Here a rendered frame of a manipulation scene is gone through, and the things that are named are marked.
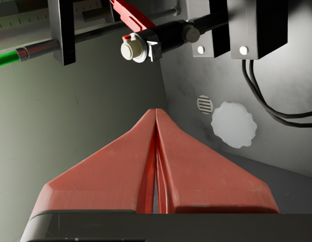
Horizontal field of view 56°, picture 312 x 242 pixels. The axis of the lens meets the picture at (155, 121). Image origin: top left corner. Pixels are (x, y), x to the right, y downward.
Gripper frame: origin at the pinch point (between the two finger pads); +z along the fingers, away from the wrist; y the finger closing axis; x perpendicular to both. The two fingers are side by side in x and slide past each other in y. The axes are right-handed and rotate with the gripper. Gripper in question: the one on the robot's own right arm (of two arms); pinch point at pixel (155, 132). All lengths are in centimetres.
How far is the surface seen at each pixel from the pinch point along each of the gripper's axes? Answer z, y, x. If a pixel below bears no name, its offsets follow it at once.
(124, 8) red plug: 21.2, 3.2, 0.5
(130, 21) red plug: 20.3, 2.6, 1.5
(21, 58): 26.7, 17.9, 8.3
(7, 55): 25.9, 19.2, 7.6
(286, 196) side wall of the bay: 23.0, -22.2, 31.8
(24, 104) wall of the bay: 31.4, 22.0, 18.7
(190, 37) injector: 17.8, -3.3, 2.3
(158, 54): 14.6, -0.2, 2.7
